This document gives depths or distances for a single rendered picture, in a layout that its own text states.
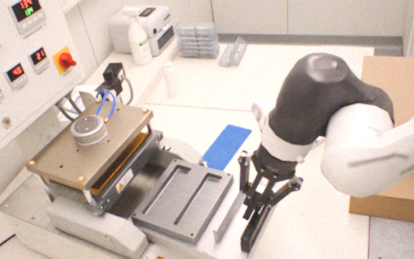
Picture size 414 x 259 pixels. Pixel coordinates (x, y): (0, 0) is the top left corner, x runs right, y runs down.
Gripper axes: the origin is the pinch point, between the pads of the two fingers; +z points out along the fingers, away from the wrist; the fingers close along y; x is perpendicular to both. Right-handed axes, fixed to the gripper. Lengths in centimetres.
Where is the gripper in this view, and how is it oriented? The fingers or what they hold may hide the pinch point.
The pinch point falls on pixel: (251, 206)
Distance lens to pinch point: 91.0
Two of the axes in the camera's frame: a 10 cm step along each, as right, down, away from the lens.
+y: 8.8, 4.4, -1.7
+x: 4.3, -6.3, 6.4
